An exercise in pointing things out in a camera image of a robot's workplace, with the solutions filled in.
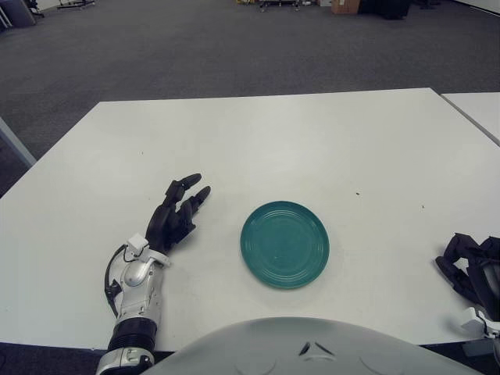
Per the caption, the round green plate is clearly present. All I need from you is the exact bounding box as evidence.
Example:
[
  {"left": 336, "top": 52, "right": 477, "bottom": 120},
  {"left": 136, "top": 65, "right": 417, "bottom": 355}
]
[{"left": 240, "top": 200, "right": 331, "bottom": 291}]

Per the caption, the grey edged side table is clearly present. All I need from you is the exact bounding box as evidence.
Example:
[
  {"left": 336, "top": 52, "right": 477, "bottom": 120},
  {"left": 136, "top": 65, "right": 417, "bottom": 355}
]
[{"left": 0, "top": 116, "right": 37, "bottom": 169}]

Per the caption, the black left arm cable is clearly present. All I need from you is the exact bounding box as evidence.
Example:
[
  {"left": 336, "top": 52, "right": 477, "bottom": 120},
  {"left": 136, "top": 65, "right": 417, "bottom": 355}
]
[{"left": 104, "top": 244, "right": 130, "bottom": 317}]

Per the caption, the white neighbouring table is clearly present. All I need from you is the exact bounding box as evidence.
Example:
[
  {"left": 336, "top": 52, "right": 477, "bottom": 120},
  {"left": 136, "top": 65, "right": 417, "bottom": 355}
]
[{"left": 440, "top": 92, "right": 500, "bottom": 148}]

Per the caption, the grey robot torso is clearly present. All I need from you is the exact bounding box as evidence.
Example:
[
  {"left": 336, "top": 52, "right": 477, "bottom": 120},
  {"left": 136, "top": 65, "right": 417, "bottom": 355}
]
[{"left": 150, "top": 316, "right": 473, "bottom": 375}]

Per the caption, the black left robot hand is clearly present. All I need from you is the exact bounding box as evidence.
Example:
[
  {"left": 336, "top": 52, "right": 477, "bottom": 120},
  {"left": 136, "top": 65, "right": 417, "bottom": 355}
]
[{"left": 145, "top": 170, "right": 213, "bottom": 253}]

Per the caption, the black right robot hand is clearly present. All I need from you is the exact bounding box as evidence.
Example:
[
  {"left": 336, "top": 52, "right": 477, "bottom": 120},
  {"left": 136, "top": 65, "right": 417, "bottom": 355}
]
[{"left": 435, "top": 233, "right": 500, "bottom": 312}]

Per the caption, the brown cardboard box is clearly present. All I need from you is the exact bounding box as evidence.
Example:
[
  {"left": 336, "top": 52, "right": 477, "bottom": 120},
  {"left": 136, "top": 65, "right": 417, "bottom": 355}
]
[{"left": 330, "top": 0, "right": 360, "bottom": 16}]

